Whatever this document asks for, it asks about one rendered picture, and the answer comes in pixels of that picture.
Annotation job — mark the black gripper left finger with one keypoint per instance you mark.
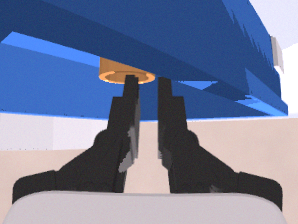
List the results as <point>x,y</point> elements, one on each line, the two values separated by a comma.
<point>104,165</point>

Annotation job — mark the bronze bushing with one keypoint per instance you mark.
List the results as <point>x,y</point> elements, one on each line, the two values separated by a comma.
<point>115,72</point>

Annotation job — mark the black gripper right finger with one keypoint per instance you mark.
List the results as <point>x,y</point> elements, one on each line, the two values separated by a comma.
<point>195,170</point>

